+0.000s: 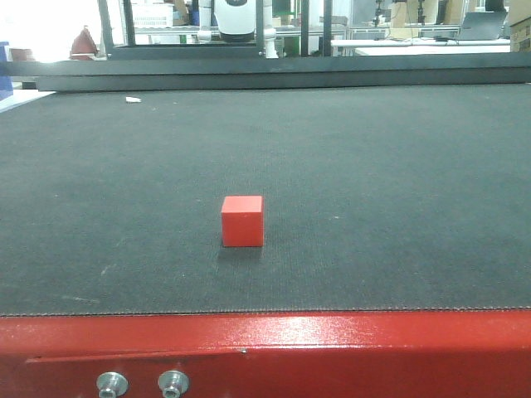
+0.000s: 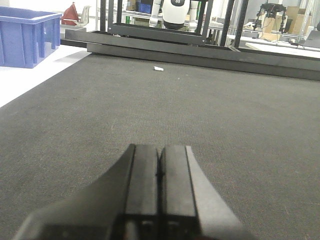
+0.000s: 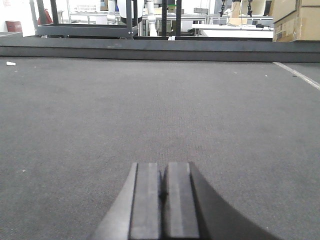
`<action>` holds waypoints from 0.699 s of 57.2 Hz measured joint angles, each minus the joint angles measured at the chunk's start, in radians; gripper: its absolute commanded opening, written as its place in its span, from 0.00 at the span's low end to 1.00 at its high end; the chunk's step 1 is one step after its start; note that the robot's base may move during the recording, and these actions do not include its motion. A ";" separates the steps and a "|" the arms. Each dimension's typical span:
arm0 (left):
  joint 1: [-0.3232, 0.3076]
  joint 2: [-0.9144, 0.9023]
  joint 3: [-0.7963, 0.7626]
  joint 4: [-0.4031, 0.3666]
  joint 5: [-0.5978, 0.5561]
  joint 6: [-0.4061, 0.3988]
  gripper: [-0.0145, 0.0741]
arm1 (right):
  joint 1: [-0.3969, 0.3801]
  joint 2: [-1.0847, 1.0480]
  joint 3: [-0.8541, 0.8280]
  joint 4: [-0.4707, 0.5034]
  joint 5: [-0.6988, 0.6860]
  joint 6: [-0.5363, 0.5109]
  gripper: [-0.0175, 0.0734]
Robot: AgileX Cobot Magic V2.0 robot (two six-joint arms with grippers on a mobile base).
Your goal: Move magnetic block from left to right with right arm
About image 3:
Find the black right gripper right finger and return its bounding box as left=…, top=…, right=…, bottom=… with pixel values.
left=162, top=162, right=277, bottom=240

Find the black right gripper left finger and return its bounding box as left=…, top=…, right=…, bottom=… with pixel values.
left=89, top=163, right=162, bottom=240

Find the dark grey table mat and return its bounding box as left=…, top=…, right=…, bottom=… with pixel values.
left=0, top=57, right=320, bottom=240

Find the white table background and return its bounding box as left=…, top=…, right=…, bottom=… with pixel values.
left=192, top=24, right=274, bottom=39

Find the small white paper scrap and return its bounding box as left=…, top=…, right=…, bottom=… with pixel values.
left=6, top=61, right=17, bottom=66

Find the red fire extinguisher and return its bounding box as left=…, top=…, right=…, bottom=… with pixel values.
left=37, top=8, right=53, bottom=25

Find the large cardboard box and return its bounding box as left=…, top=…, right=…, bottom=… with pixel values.
left=272, top=0, right=320, bottom=42

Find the black metal frame cart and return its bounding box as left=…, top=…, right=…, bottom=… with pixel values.
left=29, top=0, right=183, bottom=40

